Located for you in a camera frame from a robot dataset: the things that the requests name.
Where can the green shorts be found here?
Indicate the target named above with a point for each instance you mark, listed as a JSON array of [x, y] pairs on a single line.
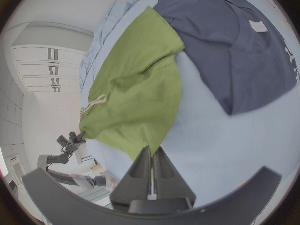
[[136, 90]]

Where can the white wardrobe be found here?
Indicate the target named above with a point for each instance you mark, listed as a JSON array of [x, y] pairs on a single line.
[[30, 62]]

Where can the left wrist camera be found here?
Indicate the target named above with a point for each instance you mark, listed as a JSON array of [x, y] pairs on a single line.
[[61, 139]]

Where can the pale blue quilt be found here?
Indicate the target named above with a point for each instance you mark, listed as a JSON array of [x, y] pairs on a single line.
[[103, 31]]

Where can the ceiling air conditioner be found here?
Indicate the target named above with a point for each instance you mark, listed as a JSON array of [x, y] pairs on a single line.
[[15, 167]]

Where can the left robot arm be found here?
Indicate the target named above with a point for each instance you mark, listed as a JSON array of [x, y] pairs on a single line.
[[56, 159]]

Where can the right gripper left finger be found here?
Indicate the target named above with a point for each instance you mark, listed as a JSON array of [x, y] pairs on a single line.
[[136, 179]]

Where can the dark blue T-shirt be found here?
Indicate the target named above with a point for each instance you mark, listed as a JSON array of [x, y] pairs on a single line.
[[222, 43]]

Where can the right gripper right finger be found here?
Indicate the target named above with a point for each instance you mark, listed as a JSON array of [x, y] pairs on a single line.
[[171, 184]]

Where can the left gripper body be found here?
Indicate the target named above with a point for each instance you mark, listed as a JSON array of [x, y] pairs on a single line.
[[73, 139]]

